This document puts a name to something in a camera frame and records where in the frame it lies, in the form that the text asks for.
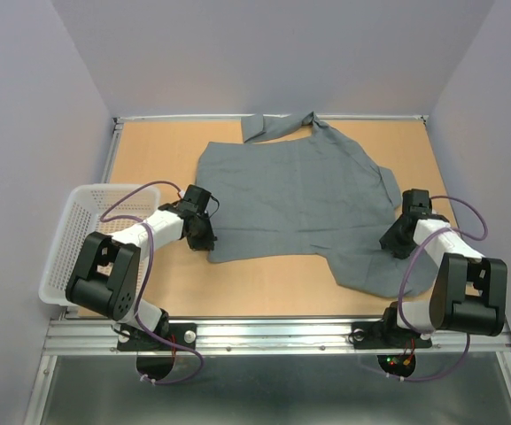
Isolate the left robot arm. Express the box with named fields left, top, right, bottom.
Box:
left=66, top=181, right=217, bottom=352

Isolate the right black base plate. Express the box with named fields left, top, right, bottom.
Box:
left=348, top=321, right=432, bottom=350

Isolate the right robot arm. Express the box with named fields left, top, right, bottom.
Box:
left=379, top=189, right=507, bottom=345

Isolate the white plastic basket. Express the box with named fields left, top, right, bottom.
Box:
left=38, top=183, right=161, bottom=306

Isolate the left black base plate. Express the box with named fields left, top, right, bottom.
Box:
left=112, top=322, right=197, bottom=352

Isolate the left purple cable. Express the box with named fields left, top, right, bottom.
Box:
left=99, top=180, right=205, bottom=385

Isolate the grey long sleeve shirt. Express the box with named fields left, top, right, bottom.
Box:
left=196, top=113, right=437, bottom=298

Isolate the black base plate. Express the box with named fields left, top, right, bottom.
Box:
left=348, top=321, right=432, bottom=350
left=112, top=322, right=197, bottom=352

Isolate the aluminium mounting rail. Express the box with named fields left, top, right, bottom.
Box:
left=42, top=314, right=511, bottom=356

